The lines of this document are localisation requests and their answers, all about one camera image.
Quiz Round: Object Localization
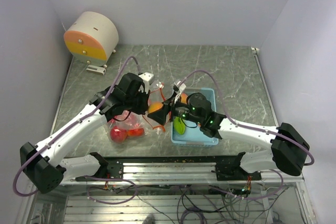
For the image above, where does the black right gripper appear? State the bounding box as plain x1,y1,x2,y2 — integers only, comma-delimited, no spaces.
149,92,203,125

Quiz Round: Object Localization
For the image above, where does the orange fruit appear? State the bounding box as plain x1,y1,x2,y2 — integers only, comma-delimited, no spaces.
148,102,163,114

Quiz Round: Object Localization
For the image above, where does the red apple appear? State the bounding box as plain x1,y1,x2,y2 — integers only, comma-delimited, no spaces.
127,128,144,137
115,113,141,130
110,126,128,143

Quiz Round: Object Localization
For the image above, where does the peach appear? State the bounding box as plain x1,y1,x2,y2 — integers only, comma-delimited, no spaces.
180,93,188,104

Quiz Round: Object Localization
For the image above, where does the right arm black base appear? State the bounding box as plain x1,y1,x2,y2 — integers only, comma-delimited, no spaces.
212,152,261,181

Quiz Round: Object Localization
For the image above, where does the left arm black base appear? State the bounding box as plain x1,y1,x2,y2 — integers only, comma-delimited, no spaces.
90,152,123,178

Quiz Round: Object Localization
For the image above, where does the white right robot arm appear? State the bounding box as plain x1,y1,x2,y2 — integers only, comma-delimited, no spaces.
148,92,310,180

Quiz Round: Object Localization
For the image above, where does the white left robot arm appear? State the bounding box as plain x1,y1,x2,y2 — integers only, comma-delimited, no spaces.
19,72,154,194

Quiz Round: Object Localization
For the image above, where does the green fruit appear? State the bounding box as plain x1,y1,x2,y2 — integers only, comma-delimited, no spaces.
173,117,186,135

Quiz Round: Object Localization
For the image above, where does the blue plastic basket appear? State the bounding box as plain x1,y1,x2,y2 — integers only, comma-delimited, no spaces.
171,88,218,146

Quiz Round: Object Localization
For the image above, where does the round beige drawer box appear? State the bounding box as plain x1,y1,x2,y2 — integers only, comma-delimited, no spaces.
64,11,119,67

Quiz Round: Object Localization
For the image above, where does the white corner clip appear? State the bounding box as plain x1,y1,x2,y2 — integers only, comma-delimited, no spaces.
251,47,259,55

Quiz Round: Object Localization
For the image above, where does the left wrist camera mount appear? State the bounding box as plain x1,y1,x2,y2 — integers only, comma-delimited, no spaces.
139,72,154,88

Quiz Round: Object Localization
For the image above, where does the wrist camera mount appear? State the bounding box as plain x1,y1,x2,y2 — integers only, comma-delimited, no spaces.
139,72,154,88
172,81,186,102

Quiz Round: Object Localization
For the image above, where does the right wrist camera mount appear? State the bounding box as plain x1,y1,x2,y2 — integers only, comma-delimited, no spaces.
172,81,186,102

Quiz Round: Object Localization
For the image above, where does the small white bracket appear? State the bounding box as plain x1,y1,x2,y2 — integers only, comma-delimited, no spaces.
86,65,106,76

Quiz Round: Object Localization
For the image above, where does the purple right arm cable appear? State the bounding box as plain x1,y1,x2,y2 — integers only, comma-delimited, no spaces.
178,70,315,201

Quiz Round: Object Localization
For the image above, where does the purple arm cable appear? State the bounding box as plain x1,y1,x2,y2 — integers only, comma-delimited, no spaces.
178,70,315,201
13,56,141,197

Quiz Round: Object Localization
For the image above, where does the aluminium rail frame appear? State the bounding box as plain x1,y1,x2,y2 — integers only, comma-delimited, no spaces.
28,162,305,185

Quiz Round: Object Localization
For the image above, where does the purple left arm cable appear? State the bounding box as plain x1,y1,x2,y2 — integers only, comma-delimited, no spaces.
13,56,141,197

